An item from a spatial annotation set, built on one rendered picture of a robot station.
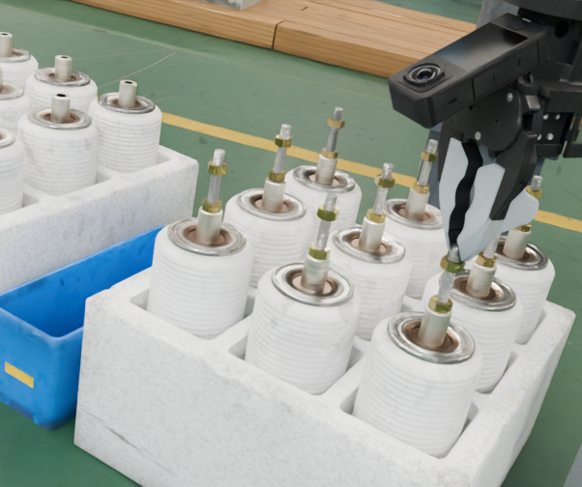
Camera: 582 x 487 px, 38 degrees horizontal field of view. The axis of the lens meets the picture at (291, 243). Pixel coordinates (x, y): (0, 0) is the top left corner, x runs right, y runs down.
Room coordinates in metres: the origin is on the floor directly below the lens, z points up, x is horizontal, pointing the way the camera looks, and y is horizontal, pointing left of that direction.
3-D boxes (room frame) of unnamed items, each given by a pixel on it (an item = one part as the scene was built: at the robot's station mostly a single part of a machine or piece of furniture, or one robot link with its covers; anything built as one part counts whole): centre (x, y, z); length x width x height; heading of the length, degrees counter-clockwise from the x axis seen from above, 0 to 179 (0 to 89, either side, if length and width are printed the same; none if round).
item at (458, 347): (0.61, -0.13, 0.25); 0.08 x 0.08 x 0.01
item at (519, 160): (0.59, -0.14, 0.42); 0.05 x 0.02 x 0.09; 32
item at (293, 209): (0.82, 0.03, 0.25); 0.08 x 0.08 x 0.01
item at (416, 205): (0.88, -0.13, 0.26); 0.02 x 0.02 x 0.03
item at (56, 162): (0.95, 0.30, 0.16); 0.10 x 0.10 x 0.18
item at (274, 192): (0.82, 0.03, 0.26); 0.02 x 0.02 x 0.03
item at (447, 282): (0.61, -0.13, 0.30); 0.01 x 0.01 x 0.08
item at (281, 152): (0.82, 0.03, 0.30); 0.01 x 0.01 x 0.08
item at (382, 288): (0.77, -0.08, 0.16); 0.10 x 0.10 x 0.18
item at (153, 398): (0.77, -0.08, 0.09); 0.39 x 0.39 x 0.18; 64
